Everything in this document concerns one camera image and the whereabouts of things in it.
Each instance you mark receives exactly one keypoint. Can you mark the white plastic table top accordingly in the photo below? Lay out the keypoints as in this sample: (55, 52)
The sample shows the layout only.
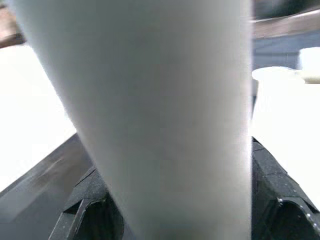
(287, 112)

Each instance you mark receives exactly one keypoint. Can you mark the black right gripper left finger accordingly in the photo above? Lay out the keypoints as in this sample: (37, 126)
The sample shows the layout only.
(87, 212)

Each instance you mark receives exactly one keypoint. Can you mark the black tablecloth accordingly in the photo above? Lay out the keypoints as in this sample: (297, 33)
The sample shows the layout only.
(37, 200)

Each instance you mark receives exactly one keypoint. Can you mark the beige cloth covered bench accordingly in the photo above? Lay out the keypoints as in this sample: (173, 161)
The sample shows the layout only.
(287, 26)

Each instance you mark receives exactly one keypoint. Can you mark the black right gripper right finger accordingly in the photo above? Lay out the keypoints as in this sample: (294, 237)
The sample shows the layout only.
(275, 200)

